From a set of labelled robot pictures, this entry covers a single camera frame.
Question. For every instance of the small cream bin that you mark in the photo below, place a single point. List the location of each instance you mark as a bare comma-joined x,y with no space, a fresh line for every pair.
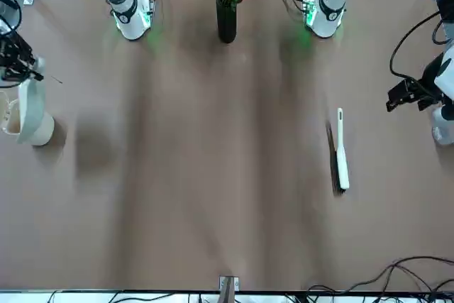
44,132

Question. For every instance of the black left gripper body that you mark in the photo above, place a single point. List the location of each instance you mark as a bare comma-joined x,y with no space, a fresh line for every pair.
423,95

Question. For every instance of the grey camera mount clamp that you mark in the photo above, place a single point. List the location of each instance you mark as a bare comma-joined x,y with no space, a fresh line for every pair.
228,289

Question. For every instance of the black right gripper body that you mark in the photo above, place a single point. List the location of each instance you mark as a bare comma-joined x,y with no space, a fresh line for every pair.
16,51

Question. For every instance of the white hand brush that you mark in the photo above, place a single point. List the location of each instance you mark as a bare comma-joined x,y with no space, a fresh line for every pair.
342,161

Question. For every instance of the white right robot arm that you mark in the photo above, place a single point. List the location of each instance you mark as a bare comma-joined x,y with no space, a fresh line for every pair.
129,15

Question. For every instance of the pale plastic dustpan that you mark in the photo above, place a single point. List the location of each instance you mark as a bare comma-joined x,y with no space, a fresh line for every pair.
32,111

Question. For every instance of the black vase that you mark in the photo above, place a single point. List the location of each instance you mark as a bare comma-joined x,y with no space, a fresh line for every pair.
227,22

